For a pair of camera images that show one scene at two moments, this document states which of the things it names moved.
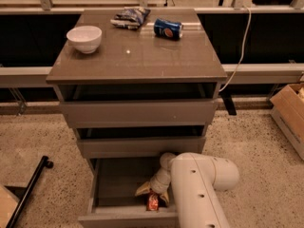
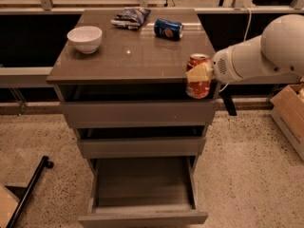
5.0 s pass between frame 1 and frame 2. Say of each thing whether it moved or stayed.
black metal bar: stayed
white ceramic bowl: stayed
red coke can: moved
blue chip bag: stayed
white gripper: moved
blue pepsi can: stayed
